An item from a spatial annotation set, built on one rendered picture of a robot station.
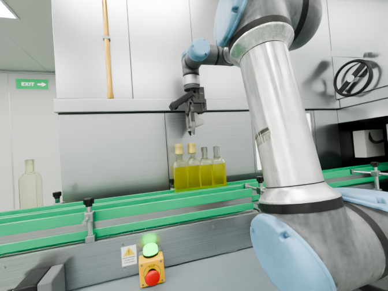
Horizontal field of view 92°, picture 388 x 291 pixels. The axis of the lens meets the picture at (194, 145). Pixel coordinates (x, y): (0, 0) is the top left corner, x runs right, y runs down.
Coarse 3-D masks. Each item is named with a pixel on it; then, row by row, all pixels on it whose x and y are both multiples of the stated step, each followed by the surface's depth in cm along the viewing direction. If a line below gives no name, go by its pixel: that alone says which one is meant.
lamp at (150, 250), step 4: (148, 244) 57; (152, 244) 57; (144, 248) 56; (148, 248) 55; (152, 248) 55; (156, 248) 56; (144, 252) 55; (148, 252) 55; (152, 252) 55; (156, 252) 56; (144, 256) 55; (148, 256) 54; (152, 256) 55
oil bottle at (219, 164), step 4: (220, 156) 84; (212, 160) 83; (216, 160) 81; (220, 160) 82; (216, 164) 81; (220, 164) 82; (224, 164) 82; (216, 168) 81; (220, 168) 82; (224, 168) 82; (216, 172) 81; (220, 172) 81; (224, 172) 82; (216, 176) 81; (220, 176) 81; (224, 176) 82; (216, 180) 81; (220, 180) 81; (224, 180) 82; (216, 184) 81; (220, 184) 81; (224, 184) 82
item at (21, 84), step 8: (16, 80) 322; (24, 80) 325; (32, 80) 328; (40, 80) 332; (48, 80) 336; (16, 88) 322; (24, 88) 325; (32, 88) 328; (40, 88) 331; (48, 88) 335
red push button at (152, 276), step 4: (148, 272) 51; (152, 272) 51; (156, 272) 51; (148, 276) 50; (152, 276) 50; (156, 276) 51; (148, 280) 50; (152, 280) 50; (156, 280) 51; (148, 284) 50; (152, 284) 50
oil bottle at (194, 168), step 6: (186, 162) 81; (192, 162) 79; (198, 162) 79; (192, 168) 78; (198, 168) 79; (192, 174) 78; (198, 174) 79; (192, 180) 78; (198, 180) 79; (192, 186) 78; (198, 186) 79
